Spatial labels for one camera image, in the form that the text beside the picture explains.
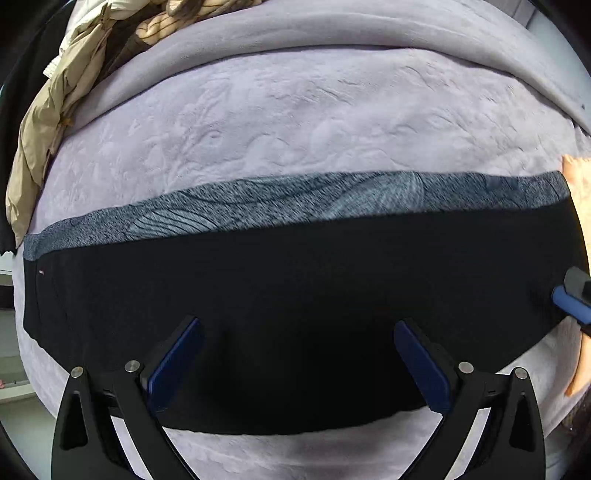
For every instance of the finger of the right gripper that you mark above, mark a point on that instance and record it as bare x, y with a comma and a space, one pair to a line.
573, 295

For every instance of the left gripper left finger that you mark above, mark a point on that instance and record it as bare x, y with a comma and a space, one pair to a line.
85, 442

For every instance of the black pants grey waistband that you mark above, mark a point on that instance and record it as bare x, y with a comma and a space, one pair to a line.
298, 283

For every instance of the lavender embossed bed blanket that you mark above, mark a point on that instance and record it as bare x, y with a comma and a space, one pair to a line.
437, 97

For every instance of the beige jacket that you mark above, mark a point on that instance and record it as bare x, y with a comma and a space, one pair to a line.
43, 124

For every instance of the black garment on bed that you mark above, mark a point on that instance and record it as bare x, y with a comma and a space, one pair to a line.
31, 32

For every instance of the striped cream garment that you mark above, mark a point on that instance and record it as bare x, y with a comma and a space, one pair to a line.
177, 15

